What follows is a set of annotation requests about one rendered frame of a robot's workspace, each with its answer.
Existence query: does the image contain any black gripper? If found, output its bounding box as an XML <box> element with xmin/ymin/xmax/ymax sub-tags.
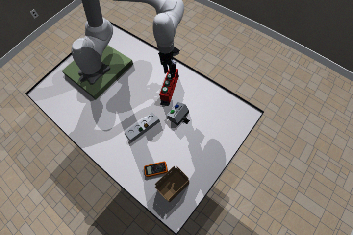
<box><xmin>158</xmin><ymin>51</ymin><xmax>177</xmax><ymax>79</ymax></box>

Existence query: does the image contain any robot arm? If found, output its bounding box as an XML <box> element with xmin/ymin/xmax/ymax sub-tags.
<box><xmin>71</xmin><ymin>0</ymin><xmax>184</xmax><ymax>84</ymax></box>

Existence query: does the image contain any orange digital multimeter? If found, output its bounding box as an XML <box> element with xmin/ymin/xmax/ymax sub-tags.
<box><xmin>144</xmin><ymin>162</ymin><xmax>168</xmax><ymax>177</ymax></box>

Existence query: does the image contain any white key panel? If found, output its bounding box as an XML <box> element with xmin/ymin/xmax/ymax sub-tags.
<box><xmin>167</xmin><ymin>102</ymin><xmax>190</xmax><ymax>126</ymax></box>

